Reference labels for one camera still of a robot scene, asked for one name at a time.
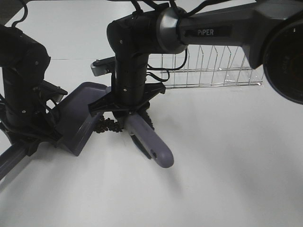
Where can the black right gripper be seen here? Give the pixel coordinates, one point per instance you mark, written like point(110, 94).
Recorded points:
point(129, 92)

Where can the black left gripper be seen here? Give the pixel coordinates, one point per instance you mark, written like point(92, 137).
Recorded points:
point(23, 112)

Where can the pile of coffee beans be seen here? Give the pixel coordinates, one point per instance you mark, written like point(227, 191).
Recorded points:
point(108, 124)

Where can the purple plastic dustpan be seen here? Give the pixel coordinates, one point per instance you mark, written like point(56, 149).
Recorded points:
point(76, 126)

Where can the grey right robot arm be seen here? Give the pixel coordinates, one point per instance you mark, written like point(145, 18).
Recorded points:
point(270, 32)

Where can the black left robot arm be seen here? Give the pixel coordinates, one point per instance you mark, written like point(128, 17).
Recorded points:
point(23, 60)

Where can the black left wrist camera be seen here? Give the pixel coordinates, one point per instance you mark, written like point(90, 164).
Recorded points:
point(49, 91)

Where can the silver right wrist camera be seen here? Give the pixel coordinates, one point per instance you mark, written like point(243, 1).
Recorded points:
point(103, 66)

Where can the chrome wire dish rack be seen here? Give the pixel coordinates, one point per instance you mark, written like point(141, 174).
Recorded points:
point(207, 66)

